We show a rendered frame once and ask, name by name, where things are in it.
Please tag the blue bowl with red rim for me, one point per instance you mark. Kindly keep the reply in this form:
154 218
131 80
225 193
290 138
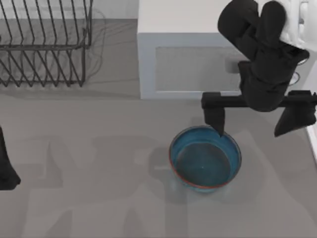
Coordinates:
205 161

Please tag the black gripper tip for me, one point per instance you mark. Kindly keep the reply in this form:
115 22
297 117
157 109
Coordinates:
6 168

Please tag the pale microwave oven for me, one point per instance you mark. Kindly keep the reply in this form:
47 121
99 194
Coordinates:
183 62

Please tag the microwave knob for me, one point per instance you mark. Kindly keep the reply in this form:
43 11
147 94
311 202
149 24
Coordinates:
295 78
305 60

